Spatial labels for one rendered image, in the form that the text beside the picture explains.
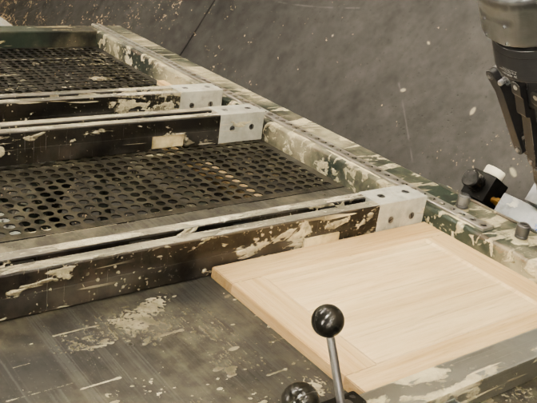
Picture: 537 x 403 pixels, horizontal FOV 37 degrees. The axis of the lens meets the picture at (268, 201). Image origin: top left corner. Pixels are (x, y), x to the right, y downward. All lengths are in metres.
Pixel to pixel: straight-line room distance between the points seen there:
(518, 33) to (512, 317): 0.68
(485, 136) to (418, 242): 1.24
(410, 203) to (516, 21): 0.86
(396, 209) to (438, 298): 0.26
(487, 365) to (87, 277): 0.56
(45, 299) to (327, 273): 0.44
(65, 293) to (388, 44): 2.13
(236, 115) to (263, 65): 1.60
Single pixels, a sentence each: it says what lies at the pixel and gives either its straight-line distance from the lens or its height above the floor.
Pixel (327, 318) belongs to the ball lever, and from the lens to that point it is 0.89.
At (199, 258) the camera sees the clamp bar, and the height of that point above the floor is 1.34.
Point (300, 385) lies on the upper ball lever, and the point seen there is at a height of 1.56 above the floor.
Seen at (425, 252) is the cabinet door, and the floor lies 0.97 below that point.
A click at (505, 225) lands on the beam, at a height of 0.83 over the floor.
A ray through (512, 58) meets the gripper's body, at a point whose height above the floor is 1.60.
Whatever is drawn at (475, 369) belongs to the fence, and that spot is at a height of 1.19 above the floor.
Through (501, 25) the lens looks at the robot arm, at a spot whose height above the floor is 1.63.
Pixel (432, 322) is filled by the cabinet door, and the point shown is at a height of 1.12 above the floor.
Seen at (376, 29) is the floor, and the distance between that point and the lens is 3.14.
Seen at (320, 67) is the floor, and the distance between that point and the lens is 3.21.
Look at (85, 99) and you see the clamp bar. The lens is 1.85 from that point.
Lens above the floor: 2.16
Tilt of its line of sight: 45 degrees down
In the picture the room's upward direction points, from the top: 61 degrees counter-clockwise
